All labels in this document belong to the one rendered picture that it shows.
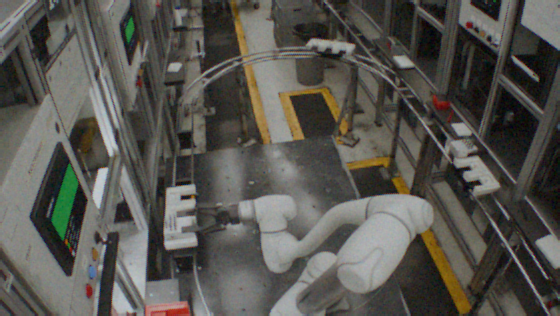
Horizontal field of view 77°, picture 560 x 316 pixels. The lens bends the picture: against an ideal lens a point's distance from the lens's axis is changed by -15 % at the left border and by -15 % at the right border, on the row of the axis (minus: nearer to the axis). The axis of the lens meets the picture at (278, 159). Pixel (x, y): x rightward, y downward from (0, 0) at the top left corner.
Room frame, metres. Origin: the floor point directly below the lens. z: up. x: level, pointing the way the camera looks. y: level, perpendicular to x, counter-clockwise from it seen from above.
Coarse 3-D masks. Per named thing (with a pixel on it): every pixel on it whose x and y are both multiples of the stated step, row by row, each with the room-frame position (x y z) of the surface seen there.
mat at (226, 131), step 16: (208, 16) 6.36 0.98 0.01; (208, 32) 5.66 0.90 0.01; (224, 32) 5.61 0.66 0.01; (240, 32) 5.57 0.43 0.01; (208, 48) 5.08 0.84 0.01; (224, 48) 5.04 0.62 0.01; (240, 48) 5.00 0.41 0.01; (208, 64) 4.60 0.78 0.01; (224, 80) 4.15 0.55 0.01; (208, 96) 3.82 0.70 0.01; (224, 96) 3.80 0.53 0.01; (256, 96) 3.76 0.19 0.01; (224, 112) 3.48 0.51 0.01; (256, 112) 3.45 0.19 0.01; (208, 128) 3.22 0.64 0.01; (224, 128) 3.21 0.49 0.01; (240, 128) 3.19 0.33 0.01; (208, 144) 2.97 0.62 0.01; (224, 144) 2.96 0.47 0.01; (256, 144) 2.93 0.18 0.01
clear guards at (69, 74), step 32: (64, 0) 1.10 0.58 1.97; (32, 32) 0.84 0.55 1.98; (64, 32) 1.03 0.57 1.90; (96, 32) 1.33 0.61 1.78; (64, 64) 0.97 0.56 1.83; (96, 64) 1.23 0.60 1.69; (64, 96) 0.90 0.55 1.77; (96, 96) 1.14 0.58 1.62; (64, 128) 0.83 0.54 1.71; (96, 128) 1.04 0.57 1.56; (96, 160) 0.95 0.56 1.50; (128, 160) 1.26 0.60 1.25; (96, 192) 0.86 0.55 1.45; (96, 288) 0.59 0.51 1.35; (128, 288) 0.75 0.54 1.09
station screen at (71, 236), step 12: (72, 168) 0.72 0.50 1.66; (60, 180) 0.64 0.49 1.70; (72, 204) 0.64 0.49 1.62; (84, 204) 0.70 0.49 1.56; (48, 216) 0.53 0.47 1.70; (72, 216) 0.62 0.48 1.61; (72, 228) 0.59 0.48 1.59; (60, 240) 0.52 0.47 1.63; (72, 240) 0.56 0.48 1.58; (72, 252) 0.54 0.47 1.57
